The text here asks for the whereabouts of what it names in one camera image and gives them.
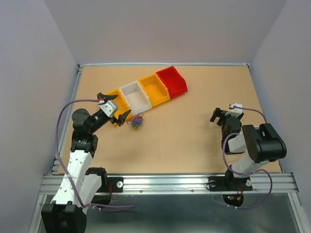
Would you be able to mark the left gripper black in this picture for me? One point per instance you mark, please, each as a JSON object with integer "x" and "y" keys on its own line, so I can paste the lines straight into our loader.
{"x": 120, "y": 120}

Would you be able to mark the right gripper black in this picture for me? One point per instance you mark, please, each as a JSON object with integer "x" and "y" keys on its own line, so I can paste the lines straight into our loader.
{"x": 219, "y": 112}

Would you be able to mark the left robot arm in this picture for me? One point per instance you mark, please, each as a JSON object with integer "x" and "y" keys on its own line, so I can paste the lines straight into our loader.
{"x": 66, "y": 213}

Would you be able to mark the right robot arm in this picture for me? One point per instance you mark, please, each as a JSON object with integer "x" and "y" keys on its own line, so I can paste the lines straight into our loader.
{"x": 259, "y": 146}

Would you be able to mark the yellow bin near left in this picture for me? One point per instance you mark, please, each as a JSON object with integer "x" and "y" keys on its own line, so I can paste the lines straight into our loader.
{"x": 120, "y": 101}

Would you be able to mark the yellow bin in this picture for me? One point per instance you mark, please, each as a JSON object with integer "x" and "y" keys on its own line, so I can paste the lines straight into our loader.
{"x": 120, "y": 101}
{"x": 155, "y": 89}

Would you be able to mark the white bin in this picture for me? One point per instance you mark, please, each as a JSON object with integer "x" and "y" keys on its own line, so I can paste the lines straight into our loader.
{"x": 136, "y": 97}

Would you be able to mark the white back edge strip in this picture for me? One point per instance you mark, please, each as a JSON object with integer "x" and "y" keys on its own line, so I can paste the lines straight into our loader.
{"x": 162, "y": 64}

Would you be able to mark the red bin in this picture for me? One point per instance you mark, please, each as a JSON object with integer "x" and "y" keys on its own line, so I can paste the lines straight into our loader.
{"x": 174, "y": 82}

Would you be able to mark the yellow bin middle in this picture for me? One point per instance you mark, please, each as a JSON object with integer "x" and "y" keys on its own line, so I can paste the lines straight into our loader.
{"x": 155, "y": 89}

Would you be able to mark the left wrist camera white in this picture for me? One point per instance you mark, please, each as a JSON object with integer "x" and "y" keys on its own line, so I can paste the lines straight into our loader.
{"x": 109, "y": 107}

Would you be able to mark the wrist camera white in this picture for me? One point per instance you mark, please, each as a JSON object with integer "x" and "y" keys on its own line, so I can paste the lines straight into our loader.
{"x": 235, "y": 110}
{"x": 109, "y": 107}

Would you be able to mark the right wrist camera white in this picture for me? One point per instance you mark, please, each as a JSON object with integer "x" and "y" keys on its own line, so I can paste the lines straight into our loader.
{"x": 235, "y": 110}

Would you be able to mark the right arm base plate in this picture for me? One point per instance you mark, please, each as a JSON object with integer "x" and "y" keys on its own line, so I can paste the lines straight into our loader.
{"x": 223, "y": 184}

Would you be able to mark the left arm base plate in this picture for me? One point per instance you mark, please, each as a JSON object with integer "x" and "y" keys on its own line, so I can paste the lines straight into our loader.
{"x": 111, "y": 185}

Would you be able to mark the aluminium left side rail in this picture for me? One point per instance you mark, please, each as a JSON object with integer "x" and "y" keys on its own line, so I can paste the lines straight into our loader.
{"x": 62, "y": 140}

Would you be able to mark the aluminium rail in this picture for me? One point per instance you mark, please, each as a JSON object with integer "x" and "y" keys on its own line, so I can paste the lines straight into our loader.
{"x": 166, "y": 184}
{"x": 62, "y": 140}

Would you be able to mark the aluminium front rail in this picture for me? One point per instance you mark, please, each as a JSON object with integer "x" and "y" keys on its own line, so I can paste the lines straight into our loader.
{"x": 166, "y": 184}

